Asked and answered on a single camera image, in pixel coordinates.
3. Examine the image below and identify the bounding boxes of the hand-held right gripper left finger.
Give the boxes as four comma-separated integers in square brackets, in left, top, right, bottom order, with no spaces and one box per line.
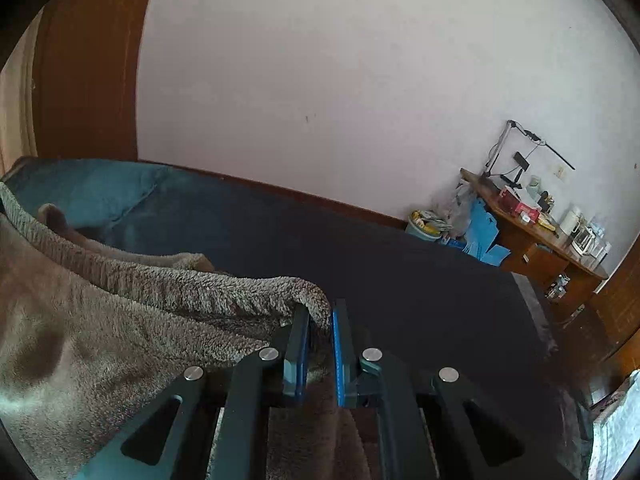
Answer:
[75,304,311,480]

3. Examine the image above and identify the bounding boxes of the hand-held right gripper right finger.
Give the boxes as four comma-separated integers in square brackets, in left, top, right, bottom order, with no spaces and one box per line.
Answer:
[331,299,576,480]

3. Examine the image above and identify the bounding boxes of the brown fleece garment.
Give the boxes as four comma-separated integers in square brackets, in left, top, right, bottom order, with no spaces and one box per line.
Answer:
[0,180,381,480]

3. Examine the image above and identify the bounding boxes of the teal basket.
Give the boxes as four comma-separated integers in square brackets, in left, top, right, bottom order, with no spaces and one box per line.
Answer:
[404,209,453,243]

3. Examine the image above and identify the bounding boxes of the grey plastic bag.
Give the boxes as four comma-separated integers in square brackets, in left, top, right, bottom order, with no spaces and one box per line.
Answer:
[440,182,476,236]

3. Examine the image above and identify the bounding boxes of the blue bag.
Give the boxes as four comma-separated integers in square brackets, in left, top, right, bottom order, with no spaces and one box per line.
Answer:
[462,197,511,267]

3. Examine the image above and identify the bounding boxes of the wooden desk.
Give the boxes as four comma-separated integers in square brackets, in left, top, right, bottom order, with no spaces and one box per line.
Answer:
[460,167,610,321]

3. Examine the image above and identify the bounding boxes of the row of small bottles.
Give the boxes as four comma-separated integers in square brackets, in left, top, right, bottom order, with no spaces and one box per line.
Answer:
[547,275,571,301]

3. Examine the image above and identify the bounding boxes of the red box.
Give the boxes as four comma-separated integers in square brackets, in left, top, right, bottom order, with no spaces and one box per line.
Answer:
[497,186,541,223]

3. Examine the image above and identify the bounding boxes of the black desk lamp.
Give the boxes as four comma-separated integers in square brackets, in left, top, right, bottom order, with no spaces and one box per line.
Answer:
[482,120,576,178]

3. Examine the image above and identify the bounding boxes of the white thermos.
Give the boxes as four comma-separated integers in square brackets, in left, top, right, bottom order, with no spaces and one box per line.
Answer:
[560,205,581,236]

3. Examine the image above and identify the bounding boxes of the white electric kettle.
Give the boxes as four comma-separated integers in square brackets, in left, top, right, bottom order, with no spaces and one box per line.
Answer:
[570,225,596,256]

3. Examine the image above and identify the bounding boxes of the clear plastic container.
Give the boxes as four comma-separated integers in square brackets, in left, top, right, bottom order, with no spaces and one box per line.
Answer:
[590,227,612,263]

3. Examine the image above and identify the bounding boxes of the wooden door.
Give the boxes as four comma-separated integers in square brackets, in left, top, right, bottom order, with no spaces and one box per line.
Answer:
[595,260,640,361]

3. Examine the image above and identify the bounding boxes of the white folded blanket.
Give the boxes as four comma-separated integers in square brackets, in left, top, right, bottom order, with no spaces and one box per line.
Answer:
[587,370,640,480]

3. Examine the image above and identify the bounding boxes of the brown wooden panel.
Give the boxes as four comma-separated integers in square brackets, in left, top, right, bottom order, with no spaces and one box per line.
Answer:
[32,0,163,161]

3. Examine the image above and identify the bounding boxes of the beige curtain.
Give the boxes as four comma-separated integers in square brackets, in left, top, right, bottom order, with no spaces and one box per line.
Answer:
[0,15,46,176]

